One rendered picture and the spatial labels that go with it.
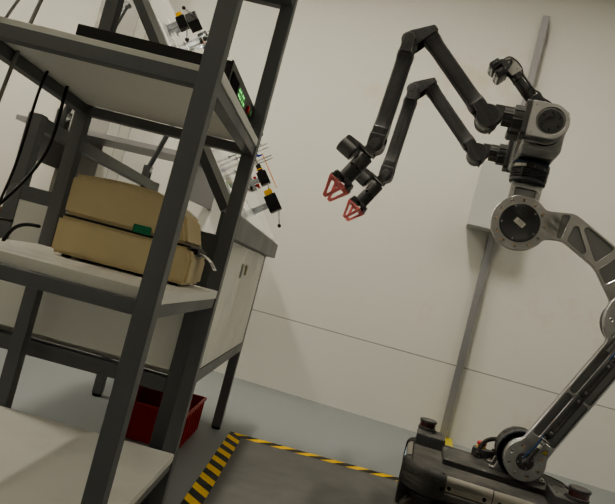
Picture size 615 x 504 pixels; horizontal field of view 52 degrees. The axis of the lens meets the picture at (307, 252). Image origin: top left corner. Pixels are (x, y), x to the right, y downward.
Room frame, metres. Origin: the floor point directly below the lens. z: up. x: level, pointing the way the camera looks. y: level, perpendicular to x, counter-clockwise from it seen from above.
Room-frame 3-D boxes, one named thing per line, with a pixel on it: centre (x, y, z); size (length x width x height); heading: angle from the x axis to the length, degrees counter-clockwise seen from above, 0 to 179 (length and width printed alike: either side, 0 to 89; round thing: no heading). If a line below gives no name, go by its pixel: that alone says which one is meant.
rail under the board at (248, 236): (2.27, 0.19, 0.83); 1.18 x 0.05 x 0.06; 177
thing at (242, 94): (1.40, 0.38, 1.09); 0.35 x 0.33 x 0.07; 177
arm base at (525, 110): (2.09, -0.57, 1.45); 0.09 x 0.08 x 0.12; 168
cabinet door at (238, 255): (1.99, 0.23, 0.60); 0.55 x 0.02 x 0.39; 177
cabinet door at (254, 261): (2.54, 0.20, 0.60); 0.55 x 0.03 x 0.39; 177
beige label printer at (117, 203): (1.45, 0.39, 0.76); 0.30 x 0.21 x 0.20; 91
